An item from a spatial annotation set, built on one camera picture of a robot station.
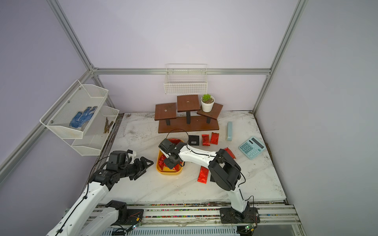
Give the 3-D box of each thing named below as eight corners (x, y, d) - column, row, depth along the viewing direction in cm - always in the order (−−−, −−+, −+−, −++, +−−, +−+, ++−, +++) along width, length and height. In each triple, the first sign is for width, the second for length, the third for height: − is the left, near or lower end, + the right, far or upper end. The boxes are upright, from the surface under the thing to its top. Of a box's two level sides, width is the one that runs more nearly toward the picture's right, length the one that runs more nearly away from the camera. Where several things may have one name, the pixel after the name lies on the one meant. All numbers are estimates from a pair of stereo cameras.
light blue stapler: (226, 141, 105) (227, 137, 101) (226, 125, 115) (228, 121, 111) (231, 142, 105) (232, 137, 101) (231, 126, 114) (232, 121, 110)
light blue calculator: (250, 160, 96) (252, 157, 93) (237, 148, 102) (239, 145, 99) (264, 149, 102) (266, 146, 99) (251, 138, 108) (253, 135, 105)
